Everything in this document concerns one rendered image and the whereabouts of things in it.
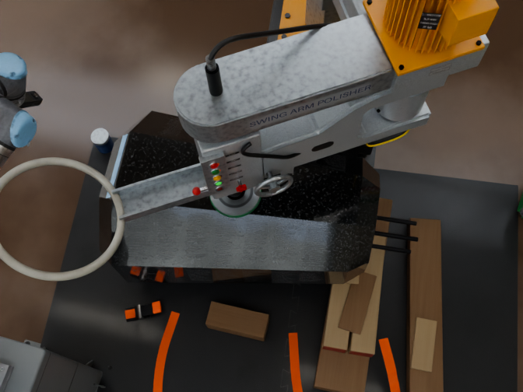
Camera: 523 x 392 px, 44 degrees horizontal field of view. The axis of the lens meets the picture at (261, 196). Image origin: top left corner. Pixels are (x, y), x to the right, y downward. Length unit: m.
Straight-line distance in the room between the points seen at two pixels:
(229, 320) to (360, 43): 1.71
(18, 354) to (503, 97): 2.92
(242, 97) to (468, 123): 2.19
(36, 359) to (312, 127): 1.37
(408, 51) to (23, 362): 1.80
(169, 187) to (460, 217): 1.76
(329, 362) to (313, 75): 1.69
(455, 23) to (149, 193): 1.30
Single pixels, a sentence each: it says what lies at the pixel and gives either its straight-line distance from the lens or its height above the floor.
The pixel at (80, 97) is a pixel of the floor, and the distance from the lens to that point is 4.04.
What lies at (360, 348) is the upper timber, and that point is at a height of 0.23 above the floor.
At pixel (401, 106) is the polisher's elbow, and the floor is 1.34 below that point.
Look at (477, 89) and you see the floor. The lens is 4.04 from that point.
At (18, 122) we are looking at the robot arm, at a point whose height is 1.86.
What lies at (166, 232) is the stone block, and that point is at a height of 0.71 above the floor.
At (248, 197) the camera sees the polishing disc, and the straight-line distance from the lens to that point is 2.67.
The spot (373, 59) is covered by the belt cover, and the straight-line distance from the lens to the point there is 2.01.
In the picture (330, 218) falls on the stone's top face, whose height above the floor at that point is 0.80.
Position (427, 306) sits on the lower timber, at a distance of 3.38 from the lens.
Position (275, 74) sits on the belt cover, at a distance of 1.97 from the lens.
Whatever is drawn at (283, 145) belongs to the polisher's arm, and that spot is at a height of 1.36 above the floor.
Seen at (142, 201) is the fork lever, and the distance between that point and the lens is 2.50.
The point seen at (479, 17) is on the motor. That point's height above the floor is 1.92.
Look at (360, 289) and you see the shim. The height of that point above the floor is 0.24.
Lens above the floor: 3.35
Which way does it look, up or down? 69 degrees down
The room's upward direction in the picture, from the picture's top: 5 degrees counter-clockwise
